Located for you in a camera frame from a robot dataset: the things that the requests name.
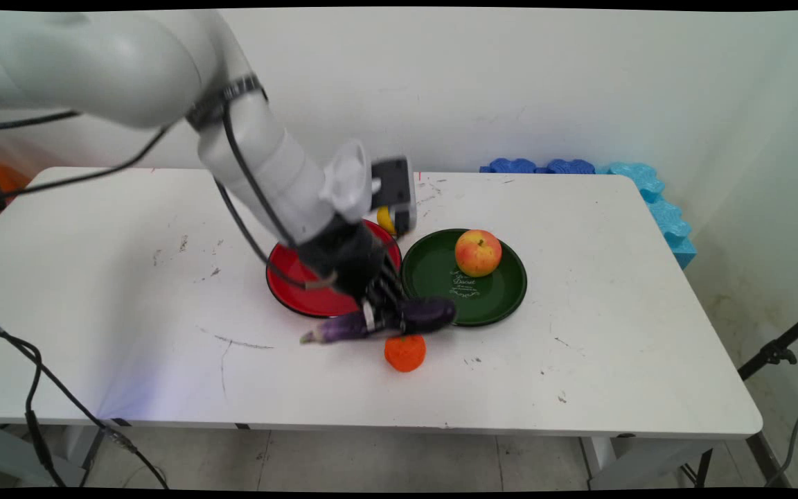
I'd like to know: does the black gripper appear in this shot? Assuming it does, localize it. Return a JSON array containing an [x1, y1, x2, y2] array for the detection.
[[297, 220, 408, 333]]

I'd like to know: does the purple eggplant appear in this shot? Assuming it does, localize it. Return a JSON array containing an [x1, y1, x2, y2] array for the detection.
[[300, 297, 457, 345]]

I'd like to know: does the orange mandarin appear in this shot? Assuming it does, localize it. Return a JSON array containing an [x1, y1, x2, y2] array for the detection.
[[384, 334, 427, 373]]

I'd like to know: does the dark green round plate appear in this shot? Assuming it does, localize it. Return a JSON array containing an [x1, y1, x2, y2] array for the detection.
[[400, 228, 528, 327]]

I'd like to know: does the red round plate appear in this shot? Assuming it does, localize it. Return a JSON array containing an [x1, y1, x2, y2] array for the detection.
[[265, 220, 403, 319]]

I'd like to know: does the red yellow apple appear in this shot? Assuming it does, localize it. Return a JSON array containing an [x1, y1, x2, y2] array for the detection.
[[454, 229, 503, 278]]

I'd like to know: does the dark blue foam mat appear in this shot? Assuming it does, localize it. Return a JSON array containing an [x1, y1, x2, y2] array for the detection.
[[479, 158, 597, 175]]

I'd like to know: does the light blue foam mat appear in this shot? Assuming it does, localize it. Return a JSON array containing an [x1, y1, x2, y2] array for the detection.
[[594, 161, 698, 270]]

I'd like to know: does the orange object behind table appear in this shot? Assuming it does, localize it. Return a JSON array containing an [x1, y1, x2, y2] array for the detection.
[[0, 161, 31, 202]]

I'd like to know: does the black tripod stand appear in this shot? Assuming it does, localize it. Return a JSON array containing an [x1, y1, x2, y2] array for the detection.
[[737, 305, 798, 382]]

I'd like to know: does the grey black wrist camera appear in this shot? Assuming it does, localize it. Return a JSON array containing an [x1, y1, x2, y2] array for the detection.
[[370, 157, 418, 237]]

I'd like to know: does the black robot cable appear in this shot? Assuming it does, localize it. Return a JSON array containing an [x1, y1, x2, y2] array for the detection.
[[0, 76, 339, 292]]

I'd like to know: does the black floor cable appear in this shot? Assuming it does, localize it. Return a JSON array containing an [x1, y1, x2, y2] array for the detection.
[[0, 308, 170, 490]]

